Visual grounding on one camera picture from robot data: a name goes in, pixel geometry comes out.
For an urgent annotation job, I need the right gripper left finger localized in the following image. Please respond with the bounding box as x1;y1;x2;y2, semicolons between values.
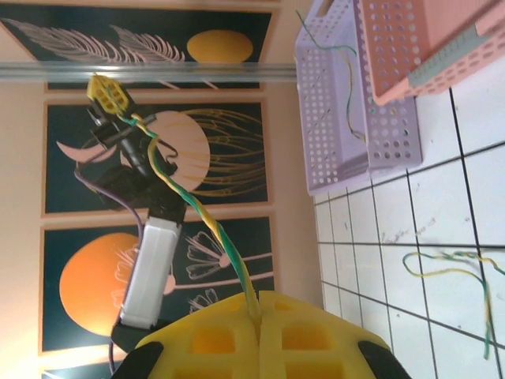
118;292;262;379

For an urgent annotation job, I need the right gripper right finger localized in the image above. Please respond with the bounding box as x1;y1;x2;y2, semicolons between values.
260;291;411;379

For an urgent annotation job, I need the purple plastic basket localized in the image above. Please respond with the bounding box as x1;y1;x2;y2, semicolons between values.
294;0;424;197

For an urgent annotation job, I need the pink plastic basket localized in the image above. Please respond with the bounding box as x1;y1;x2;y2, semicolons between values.
353;0;505;107

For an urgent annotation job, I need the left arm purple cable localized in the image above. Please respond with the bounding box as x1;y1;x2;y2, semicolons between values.
73;167;145;379

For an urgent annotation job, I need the aluminium frame post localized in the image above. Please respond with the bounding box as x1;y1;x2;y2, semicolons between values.
0;61;299;84

